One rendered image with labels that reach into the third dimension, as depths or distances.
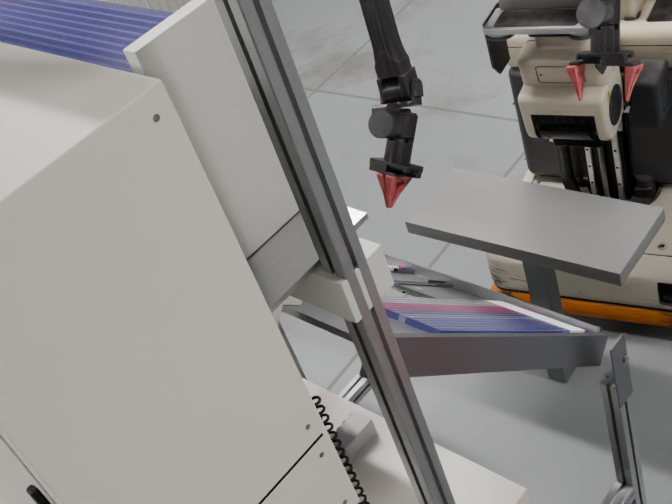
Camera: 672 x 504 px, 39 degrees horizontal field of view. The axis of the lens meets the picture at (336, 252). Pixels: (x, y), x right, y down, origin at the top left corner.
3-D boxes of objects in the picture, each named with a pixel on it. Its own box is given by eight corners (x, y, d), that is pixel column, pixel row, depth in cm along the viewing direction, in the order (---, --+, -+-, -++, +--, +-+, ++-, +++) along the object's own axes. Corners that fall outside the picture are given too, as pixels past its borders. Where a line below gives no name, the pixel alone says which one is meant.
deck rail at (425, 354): (591, 362, 186) (599, 332, 185) (600, 365, 185) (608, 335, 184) (358, 375, 133) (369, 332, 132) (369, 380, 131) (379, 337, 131)
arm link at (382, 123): (422, 77, 199) (386, 83, 203) (396, 75, 189) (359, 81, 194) (427, 135, 199) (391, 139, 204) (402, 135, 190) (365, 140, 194)
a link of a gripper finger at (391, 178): (387, 210, 200) (394, 167, 198) (362, 203, 205) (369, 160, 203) (407, 209, 205) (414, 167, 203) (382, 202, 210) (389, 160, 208)
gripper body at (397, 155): (403, 175, 197) (409, 140, 195) (367, 165, 203) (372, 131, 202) (423, 175, 202) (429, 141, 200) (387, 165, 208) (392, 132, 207)
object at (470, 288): (346, 271, 229) (353, 242, 228) (591, 362, 186) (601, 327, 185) (343, 271, 228) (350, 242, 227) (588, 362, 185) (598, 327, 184)
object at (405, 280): (345, 260, 228) (349, 247, 227) (591, 350, 185) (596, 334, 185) (290, 255, 213) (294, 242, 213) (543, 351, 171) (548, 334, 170)
